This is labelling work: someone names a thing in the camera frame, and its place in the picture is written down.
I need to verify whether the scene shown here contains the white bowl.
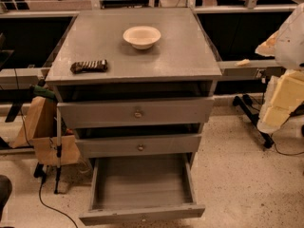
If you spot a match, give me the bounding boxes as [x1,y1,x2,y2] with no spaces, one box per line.
[123,26,162,49]

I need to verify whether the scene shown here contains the grey bottom drawer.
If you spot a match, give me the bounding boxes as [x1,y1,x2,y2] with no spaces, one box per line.
[80,154,205,226]

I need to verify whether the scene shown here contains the black tripod stand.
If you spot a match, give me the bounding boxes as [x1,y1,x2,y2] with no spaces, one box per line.
[33,109,63,194]

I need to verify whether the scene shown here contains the grey top drawer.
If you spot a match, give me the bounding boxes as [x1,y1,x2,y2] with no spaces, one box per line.
[58,97,214,129]

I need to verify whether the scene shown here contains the black cable on right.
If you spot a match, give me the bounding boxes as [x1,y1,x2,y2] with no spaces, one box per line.
[273,136,304,157]

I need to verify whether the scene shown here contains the black floor cable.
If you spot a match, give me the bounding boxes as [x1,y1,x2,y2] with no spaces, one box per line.
[38,174,80,228]

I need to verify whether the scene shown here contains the black shoe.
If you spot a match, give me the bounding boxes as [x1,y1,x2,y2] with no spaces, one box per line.
[0,175,12,220]

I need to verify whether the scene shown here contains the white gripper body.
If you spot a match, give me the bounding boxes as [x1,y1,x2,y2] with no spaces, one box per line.
[256,69,304,134]

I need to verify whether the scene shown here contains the grey drawer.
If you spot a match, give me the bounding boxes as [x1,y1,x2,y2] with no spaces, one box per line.
[58,97,214,129]
[76,134,201,158]
[80,154,205,226]

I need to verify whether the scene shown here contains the black metal stand base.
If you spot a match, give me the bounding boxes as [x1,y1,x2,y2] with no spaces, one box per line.
[233,94,275,149]

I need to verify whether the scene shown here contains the brown paper bag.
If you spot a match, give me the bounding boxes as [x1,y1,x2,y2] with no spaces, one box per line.
[11,96,82,166]

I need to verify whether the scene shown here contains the small yellow foam piece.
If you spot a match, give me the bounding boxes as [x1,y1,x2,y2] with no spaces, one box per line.
[235,59,250,67]

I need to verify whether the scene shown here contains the green handled tool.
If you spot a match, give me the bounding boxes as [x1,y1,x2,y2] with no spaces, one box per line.
[29,79,56,100]

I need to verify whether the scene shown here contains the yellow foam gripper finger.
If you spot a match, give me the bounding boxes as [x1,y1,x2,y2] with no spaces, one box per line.
[255,31,278,57]

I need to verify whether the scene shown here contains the grey middle drawer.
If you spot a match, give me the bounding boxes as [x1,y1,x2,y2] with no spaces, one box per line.
[76,134,201,158]

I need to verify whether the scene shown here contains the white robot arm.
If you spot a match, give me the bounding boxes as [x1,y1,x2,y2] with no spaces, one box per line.
[256,4,304,134]

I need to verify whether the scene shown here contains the grey wooden drawer cabinet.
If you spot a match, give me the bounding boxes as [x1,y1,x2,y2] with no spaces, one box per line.
[45,7,223,176]

